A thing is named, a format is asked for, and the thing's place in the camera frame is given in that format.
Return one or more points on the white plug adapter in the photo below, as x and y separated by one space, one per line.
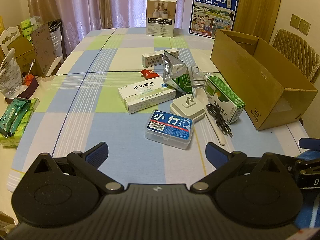
185 107

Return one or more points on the stack of green tissue packs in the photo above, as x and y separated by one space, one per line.
31 25

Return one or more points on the silver foil pouch green leaf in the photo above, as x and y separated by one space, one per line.
172 70

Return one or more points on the slim white ointment box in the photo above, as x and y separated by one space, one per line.
152 60

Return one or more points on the beige product box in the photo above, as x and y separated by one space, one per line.
161 17

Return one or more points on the red candy packet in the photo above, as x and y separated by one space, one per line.
149 73

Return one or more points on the cardboard box with white flap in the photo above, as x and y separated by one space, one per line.
40 47

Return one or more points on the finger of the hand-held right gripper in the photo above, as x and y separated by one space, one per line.
310 143

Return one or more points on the long brown cardboard box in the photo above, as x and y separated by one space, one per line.
250 85

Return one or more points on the yellow plastic bag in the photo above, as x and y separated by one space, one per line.
1 23

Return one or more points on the green and white medicine box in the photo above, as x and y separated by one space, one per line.
225 97

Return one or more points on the white plastic spoon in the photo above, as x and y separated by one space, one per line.
201 93

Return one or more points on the white plastic bag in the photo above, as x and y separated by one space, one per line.
10 75

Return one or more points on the brown curtain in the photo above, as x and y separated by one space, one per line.
42 0

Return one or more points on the teal foil pouch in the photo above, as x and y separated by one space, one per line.
12 117

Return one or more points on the pink sheer curtain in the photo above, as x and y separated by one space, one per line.
120 5

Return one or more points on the blue milk carton box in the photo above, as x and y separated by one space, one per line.
212 10

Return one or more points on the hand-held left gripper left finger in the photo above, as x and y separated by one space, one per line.
98 153

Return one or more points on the quilted chair back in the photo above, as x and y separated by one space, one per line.
295 47

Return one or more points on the dark red box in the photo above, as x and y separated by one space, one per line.
27 90

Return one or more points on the gold wall socket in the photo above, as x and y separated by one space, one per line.
305 27
295 21

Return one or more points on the bundle of green tissue packs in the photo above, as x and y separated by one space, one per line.
22 127

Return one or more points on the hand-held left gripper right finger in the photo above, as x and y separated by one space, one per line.
215 153

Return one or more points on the clear floss box blue label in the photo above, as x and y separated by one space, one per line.
167 127

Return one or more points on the striped white bag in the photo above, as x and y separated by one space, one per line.
56 40

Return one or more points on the large white medicine box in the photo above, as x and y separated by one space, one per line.
142 97

